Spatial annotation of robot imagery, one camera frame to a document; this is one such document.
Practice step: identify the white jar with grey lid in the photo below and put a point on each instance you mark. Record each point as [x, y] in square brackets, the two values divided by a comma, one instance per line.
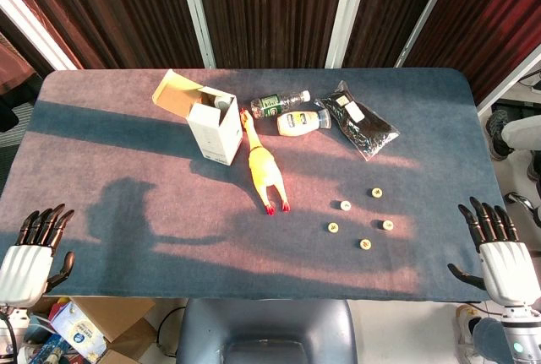
[222, 102]

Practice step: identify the white mayonnaise squeeze bottle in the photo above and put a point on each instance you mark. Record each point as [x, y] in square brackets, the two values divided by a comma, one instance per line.
[296, 122]

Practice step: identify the black fabric object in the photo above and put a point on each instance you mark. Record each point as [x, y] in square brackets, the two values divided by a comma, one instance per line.
[8, 110]

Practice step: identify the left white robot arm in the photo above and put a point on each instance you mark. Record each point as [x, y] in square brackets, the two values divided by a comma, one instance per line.
[12, 322]

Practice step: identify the yellow rubber chicken toy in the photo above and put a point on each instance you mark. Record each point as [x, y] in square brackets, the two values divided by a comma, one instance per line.
[264, 165]

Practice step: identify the white partition post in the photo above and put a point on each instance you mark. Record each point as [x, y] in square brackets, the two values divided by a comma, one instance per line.
[34, 22]

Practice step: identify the small round token bottom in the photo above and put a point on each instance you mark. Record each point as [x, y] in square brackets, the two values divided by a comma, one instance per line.
[365, 244]

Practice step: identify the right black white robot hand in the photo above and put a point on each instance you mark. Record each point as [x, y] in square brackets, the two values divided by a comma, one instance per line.
[507, 267]

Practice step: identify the light grey trouser leg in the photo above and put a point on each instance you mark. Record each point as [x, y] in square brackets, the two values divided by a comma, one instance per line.
[524, 132]

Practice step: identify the reddish brown curtain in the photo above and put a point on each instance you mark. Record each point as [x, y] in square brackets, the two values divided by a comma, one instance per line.
[12, 64]

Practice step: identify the grey plastic chair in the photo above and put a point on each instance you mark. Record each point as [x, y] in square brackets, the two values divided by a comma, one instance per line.
[270, 326]

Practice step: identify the clear bottle with green label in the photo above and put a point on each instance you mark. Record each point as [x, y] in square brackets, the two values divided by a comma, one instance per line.
[270, 104]

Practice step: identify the white sneaker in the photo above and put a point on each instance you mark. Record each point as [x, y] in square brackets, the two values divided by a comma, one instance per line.
[465, 322]

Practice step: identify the black chrome chair base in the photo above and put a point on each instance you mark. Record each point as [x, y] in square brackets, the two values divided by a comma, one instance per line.
[524, 201]

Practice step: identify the blue printed package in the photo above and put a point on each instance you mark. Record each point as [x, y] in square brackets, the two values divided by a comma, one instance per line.
[50, 349]

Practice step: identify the small brown cardboard box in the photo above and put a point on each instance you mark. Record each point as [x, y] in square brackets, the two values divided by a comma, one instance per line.
[122, 357]

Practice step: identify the open white cardboard box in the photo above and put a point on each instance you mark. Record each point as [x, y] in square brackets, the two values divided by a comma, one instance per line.
[215, 140]

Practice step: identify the blue grey trouser leg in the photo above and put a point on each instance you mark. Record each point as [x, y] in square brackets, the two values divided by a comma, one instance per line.
[488, 336]

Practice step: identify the dark brown partition panel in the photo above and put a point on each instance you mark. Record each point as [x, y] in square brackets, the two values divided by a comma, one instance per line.
[270, 9]
[127, 9]
[389, 9]
[486, 13]

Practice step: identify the blue white printed carton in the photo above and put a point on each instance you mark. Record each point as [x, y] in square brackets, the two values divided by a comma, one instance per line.
[78, 334]

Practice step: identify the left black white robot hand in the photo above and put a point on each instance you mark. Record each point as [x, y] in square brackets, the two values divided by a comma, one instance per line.
[25, 271]

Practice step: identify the black floor object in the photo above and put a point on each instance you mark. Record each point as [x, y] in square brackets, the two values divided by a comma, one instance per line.
[513, 107]

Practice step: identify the grey aluminium partition post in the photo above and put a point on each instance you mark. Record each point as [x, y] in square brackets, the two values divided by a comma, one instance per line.
[507, 81]
[347, 17]
[196, 13]
[424, 17]

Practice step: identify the blue grey table cloth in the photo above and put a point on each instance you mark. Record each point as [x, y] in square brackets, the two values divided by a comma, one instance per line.
[127, 195]

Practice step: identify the grey black sneaker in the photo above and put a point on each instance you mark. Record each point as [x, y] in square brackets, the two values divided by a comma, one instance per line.
[498, 134]

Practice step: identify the small round token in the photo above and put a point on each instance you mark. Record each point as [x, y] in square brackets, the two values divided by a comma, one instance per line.
[365, 244]
[387, 225]
[376, 192]
[345, 205]
[333, 227]

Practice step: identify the large brown cardboard box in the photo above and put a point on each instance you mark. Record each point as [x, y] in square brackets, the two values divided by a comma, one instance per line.
[114, 317]

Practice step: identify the clear bag of black seeds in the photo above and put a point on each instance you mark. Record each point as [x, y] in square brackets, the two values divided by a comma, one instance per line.
[363, 127]

